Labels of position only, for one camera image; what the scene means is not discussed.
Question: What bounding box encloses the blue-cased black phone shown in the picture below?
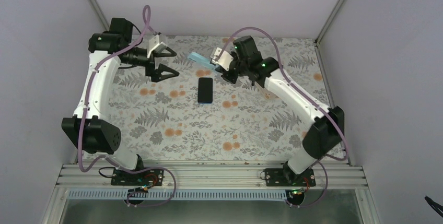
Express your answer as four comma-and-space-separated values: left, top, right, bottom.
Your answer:
187, 52, 219, 72

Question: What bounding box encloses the beige phone case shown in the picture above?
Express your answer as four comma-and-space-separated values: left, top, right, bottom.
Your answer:
262, 89, 278, 100

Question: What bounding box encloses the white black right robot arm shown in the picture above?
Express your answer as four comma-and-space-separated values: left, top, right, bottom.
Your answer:
211, 36, 344, 186

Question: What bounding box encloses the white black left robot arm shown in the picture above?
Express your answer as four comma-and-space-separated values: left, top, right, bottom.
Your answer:
61, 18, 179, 185

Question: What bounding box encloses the floral patterned table mat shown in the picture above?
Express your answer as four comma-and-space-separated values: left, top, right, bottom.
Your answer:
107, 36, 310, 161

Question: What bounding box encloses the black object at edge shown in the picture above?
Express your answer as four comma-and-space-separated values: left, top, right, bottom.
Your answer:
424, 196, 443, 217

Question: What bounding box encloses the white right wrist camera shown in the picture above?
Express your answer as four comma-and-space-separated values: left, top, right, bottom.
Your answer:
210, 48, 234, 71

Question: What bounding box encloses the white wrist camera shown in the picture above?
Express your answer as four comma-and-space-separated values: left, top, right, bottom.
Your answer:
210, 48, 234, 71
147, 33, 168, 58

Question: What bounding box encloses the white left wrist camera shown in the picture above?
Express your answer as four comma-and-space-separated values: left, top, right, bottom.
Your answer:
147, 33, 168, 58

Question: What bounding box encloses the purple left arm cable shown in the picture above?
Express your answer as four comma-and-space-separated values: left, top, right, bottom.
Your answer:
76, 5, 177, 209

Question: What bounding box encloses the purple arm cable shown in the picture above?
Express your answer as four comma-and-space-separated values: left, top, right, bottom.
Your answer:
218, 27, 350, 209
76, 5, 177, 209

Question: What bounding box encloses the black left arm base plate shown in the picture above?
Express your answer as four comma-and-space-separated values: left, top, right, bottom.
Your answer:
110, 169, 164, 187

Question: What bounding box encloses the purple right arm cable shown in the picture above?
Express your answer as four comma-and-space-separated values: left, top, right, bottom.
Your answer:
218, 27, 350, 209

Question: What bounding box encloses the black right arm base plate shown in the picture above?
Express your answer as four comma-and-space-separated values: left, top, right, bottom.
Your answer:
260, 168, 316, 187

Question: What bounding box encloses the aluminium rail frame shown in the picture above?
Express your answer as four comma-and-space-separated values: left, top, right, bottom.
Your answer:
43, 161, 379, 223

